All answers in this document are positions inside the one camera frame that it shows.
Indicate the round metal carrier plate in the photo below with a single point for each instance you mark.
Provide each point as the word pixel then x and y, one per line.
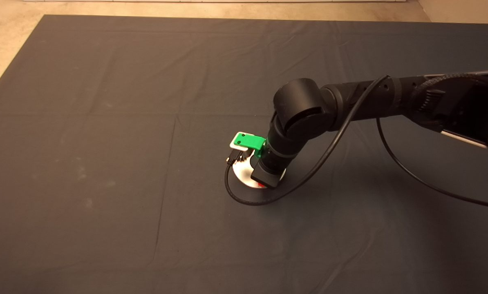
pixel 244 175

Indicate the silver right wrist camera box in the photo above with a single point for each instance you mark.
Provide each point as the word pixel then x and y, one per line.
pixel 234 143

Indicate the dark grey table cloth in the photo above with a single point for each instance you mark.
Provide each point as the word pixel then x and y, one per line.
pixel 105 163

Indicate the green right camera mount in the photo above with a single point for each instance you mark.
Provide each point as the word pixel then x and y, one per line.
pixel 250 141

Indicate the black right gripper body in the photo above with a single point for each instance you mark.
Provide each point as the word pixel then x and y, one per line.
pixel 270 173

